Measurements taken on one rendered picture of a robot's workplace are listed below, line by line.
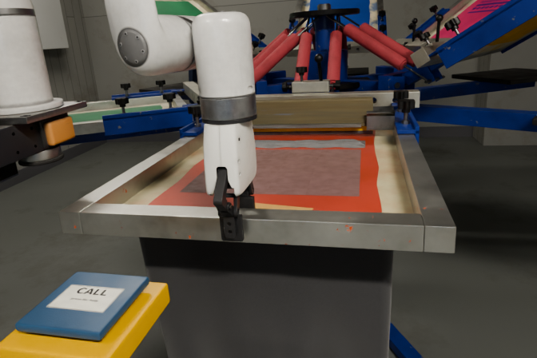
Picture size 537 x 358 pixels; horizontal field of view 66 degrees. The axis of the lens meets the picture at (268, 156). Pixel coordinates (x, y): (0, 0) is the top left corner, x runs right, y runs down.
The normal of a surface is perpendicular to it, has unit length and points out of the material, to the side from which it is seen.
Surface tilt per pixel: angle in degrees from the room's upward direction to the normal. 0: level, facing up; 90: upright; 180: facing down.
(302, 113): 90
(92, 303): 0
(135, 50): 94
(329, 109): 90
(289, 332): 92
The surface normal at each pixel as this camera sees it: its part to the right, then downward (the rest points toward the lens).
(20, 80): 0.56, 0.20
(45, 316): -0.07, -0.96
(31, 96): 0.73, 0.15
